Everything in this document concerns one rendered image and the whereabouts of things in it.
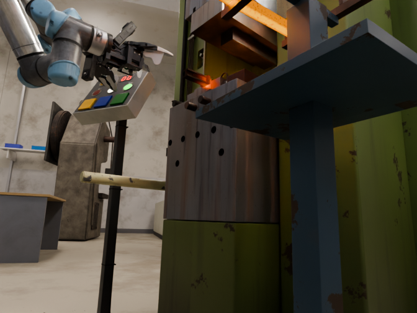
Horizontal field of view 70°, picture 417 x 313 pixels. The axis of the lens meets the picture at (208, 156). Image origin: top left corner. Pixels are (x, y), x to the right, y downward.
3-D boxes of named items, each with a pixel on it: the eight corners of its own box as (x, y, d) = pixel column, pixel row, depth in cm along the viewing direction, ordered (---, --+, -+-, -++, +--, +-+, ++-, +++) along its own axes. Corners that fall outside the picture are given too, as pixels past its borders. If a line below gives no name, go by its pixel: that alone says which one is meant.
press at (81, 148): (51, 235, 639) (67, 113, 696) (111, 236, 666) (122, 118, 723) (26, 241, 500) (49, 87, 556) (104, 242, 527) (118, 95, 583)
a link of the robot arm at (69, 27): (41, 43, 81) (46, 15, 83) (82, 58, 88) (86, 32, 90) (49, 30, 76) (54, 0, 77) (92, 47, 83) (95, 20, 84)
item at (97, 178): (82, 182, 113) (84, 169, 114) (78, 184, 117) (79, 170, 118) (177, 192, 141) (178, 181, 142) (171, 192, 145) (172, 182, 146)
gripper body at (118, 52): (133, 77, 99) (97, 64, 91) (135, 53, 100) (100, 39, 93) (144, 69, 93) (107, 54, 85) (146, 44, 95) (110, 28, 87)
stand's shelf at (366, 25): (368, 31, 35) (367, 17, 36) (195, 118, 68) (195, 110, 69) (461, 95, 52) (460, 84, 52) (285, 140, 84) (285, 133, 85)
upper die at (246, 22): (221, 10, 115) (222, -11, 117) (190, 33, 130) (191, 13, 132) (285, 51, 142) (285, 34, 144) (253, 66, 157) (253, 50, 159)
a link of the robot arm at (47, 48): (27, 28, 104) (53, 12, 108) (35, 45, 114) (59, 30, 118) (44, 45, 104) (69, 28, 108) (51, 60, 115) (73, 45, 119)
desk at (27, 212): (59, 249, 403) (66, 200, 417) (40, 263, 288) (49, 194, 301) (5, 249, 384) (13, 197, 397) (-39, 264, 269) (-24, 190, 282)
